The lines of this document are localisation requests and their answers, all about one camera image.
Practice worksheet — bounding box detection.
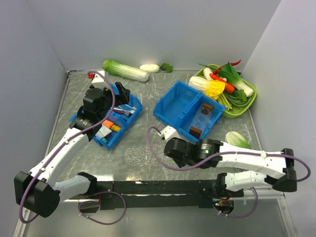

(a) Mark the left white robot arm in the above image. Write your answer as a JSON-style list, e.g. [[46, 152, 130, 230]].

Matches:
[[14, 82, 130, 218]]

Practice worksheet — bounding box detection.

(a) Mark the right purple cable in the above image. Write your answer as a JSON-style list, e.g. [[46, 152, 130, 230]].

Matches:
[[146, 126, 312, 182]]

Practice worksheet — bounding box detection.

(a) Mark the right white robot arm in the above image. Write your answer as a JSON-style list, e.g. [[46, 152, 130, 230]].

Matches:
[[164, 138, 297, 197]]

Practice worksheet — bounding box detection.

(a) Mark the blue storage bin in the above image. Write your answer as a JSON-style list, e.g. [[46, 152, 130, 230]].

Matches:
[[153, 81, 225, 142], [70, 84, 143, 150]]

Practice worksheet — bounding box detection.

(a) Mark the black base frame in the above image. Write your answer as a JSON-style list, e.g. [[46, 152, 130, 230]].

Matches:
[[66, 179, 245, 214]]

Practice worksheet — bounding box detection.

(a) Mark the small green cabbage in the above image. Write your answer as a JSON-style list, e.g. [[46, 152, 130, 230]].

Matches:
[[225, 131, 250, 149]]

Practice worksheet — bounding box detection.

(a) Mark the left blue storage bin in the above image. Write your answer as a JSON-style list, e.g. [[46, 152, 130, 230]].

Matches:
[[70, 84, 143, 150]]

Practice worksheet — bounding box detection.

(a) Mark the green vegetable tray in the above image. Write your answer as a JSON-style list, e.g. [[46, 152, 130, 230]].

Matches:
[[201, 62, 257, 119]]

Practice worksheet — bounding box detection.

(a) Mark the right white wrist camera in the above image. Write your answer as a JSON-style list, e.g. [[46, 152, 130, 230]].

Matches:
[[158, 125, 180, 142]]

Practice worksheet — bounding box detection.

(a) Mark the bok choy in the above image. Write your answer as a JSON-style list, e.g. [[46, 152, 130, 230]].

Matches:
[[217, 63, 254, 97]]

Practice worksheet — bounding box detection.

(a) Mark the white toothpaste tube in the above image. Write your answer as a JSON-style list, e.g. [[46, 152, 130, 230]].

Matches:
[[95, 125, 112, 138]]

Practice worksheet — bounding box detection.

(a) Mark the right blue storage bin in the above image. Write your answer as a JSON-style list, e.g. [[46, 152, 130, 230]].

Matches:
[[153, 81, 225, 142]]

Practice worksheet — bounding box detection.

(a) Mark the green napa cabbage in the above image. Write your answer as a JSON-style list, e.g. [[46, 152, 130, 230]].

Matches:
[[102, 59, 149, 82]]

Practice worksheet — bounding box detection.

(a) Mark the red chili pepper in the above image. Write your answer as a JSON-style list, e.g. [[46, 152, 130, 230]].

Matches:
[[212, 59, 241, 75]]

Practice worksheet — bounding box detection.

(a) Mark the orange carrot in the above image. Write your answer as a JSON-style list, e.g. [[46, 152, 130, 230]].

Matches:
[[209, 73, 235, 94]]

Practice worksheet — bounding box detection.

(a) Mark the yellow white cabbage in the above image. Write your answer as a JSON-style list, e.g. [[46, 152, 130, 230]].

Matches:
[[188, 76, 225, 100]]

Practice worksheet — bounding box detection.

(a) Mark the purple cable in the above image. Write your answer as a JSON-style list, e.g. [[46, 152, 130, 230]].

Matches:
[[146, 126, 312, 182], [18, 71, 117, 224]]

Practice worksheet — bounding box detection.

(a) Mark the orange toothpaste tube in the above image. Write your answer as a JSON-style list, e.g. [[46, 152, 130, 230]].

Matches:
[[102, 119, 114, 129]]

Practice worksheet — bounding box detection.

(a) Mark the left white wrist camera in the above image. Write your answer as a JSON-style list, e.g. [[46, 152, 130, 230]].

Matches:
[[87, 73, 104, 83]]

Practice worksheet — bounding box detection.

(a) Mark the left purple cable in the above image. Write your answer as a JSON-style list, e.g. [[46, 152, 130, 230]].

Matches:
[[18, 71, 117, 224]]

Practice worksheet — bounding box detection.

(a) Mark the green beans bundle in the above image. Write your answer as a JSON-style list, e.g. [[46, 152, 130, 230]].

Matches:
[[217, 92, 250, 111]]

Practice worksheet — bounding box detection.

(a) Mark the yellow capped tube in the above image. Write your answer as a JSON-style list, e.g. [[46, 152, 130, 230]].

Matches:
[[110, 124, 121, 132]]

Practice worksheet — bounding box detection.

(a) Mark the white radish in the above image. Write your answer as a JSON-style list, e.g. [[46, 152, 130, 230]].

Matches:
[[139, 64, 160, 74]]

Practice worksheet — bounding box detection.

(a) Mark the white toothbrush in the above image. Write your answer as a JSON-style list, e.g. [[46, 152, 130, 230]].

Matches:
[[119, 104, 137, 111]]

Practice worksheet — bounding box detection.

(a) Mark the red blue toothbrush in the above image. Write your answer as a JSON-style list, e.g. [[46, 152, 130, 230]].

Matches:
[[113, 107, 135, 116]]

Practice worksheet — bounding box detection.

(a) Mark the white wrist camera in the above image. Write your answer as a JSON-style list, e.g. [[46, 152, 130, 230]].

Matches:
[[158, 125, 180, 142], [87, 73, 104, 83]]

